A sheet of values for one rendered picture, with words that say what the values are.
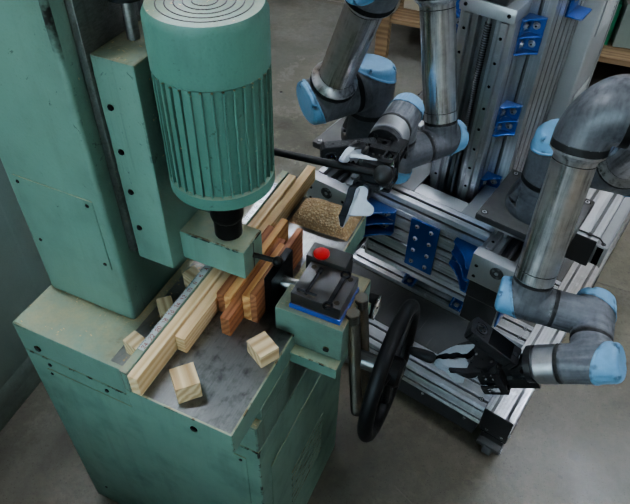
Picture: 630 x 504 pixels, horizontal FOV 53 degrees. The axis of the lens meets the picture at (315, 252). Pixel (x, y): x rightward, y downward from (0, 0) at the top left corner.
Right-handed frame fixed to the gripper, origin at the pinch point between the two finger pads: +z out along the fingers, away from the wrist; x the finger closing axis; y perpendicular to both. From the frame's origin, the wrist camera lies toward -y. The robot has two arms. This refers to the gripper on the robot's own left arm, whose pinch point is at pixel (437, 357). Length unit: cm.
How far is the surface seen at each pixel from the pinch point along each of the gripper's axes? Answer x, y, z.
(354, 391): -13.3, -4.9, 12.4
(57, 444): -27, 8, 127
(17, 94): -21, -85, 30
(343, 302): -14.2, -29.9, 0.6
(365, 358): -11.6, -12.9, 6.2
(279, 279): -11.5, -34.6, 14.1
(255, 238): -9.4, -43.1, 15.5
